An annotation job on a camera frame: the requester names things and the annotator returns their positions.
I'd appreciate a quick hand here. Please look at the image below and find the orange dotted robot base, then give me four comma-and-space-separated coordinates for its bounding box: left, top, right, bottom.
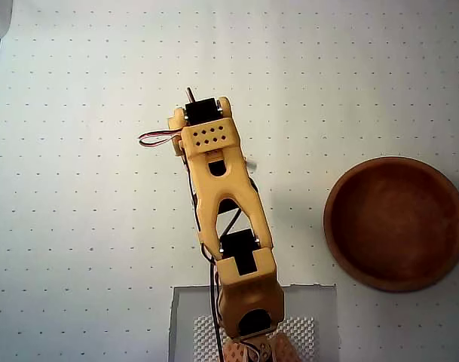
220, 333, 302, 362

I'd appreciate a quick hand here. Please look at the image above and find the brown wooden bowl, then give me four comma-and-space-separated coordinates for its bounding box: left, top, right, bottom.
323, 156, 459, 292

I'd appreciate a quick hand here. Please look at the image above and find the white dotted paper mat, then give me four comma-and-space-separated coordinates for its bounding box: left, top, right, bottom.
0, 0, 459, 362

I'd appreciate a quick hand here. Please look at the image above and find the white textured pad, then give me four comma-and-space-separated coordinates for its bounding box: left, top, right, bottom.
193, 315, 317, 362

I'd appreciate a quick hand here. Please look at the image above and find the red white servo cable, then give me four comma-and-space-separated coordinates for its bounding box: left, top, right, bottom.
137, 129, 182, 149

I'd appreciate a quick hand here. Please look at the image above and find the black cable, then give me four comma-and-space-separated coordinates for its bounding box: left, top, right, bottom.
209, 259, 225, 362

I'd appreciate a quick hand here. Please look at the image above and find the grey base plate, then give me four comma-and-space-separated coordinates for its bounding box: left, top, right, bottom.
168, 284, 338, 362

